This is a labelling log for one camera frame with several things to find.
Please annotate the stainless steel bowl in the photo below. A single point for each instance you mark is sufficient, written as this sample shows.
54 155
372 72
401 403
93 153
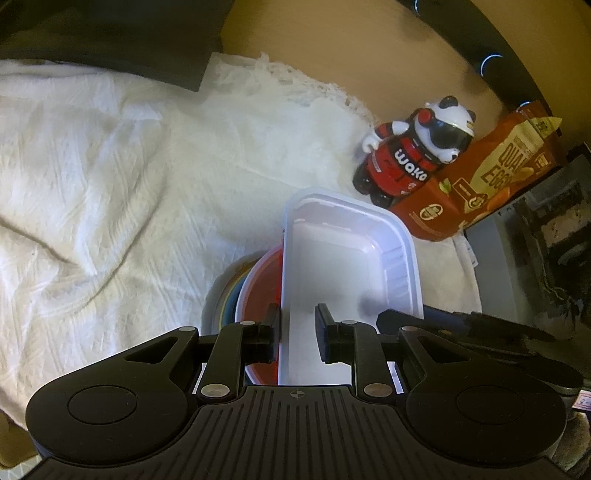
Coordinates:
212 309

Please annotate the white fluffy blanket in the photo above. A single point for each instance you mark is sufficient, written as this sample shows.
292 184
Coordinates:
115 207

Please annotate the white paper bowl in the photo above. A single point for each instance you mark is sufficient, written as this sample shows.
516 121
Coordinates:
258 286

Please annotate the red rectangular tray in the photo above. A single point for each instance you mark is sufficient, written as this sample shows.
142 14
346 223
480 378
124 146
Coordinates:
332 258

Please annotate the black bar fixture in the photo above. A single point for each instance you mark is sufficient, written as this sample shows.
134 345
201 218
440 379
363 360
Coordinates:
503 41

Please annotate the black monitor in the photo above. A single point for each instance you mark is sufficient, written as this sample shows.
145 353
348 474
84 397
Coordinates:
115 37

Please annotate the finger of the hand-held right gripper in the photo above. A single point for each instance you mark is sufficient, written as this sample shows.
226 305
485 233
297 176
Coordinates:
489 325
397 317

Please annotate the blue enamel bowl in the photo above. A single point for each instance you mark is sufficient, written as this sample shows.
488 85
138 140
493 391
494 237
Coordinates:
236 300

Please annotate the panda figurine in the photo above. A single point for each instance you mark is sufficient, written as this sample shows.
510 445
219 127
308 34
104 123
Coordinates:
401 161

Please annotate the red snack bag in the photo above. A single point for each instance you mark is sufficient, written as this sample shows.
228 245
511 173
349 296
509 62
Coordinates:
461 194

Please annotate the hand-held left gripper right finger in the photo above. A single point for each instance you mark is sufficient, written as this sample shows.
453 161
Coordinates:
322 332

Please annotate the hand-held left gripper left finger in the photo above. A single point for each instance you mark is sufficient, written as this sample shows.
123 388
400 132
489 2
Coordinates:
275 332

